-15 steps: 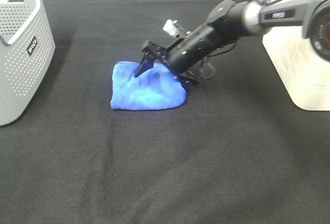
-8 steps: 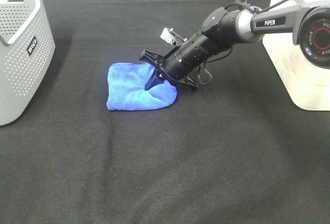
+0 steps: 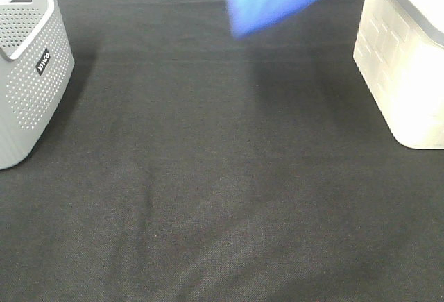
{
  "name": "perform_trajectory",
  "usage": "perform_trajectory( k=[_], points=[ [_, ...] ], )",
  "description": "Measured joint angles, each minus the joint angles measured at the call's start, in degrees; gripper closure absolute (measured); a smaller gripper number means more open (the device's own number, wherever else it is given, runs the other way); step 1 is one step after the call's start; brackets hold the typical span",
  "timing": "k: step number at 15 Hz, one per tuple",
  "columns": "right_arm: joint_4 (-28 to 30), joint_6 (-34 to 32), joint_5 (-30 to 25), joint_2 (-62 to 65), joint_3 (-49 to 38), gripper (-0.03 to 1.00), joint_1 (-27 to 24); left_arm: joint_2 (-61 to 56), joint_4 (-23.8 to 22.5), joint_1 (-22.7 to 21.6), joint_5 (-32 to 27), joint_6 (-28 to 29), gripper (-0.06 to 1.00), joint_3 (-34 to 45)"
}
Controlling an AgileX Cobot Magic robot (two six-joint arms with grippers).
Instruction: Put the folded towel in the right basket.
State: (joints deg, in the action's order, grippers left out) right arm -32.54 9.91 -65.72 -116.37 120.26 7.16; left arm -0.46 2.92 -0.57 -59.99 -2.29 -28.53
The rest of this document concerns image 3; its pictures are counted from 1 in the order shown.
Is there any black table cloth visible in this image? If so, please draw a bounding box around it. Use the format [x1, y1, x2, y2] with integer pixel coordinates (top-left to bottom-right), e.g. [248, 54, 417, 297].
[1, 0, 443, 301]

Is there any white plastic storage bin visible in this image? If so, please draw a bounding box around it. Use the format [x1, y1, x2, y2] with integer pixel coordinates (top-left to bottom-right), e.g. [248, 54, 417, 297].
[353, 0, 443, 149]

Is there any grey perforated plastic basket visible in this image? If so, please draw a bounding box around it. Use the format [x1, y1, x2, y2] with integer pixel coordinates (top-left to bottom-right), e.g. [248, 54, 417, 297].
[1, 0, 74, 169]

